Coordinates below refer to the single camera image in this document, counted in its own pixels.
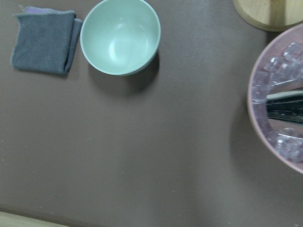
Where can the mint green bowl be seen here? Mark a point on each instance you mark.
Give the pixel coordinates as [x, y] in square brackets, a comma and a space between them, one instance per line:
[120, 37]

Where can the pink bowl with ice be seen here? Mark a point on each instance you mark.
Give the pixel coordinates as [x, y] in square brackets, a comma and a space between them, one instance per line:
[256, 109]

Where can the grey folded cloth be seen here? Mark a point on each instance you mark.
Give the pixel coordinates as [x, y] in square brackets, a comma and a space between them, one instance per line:
[46, 40]

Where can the wooden mug tree stand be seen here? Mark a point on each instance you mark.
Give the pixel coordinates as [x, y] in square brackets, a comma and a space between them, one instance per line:
[270, 15]

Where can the wooden cutting board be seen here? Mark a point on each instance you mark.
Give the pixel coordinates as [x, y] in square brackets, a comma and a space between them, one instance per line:
[11, 220]

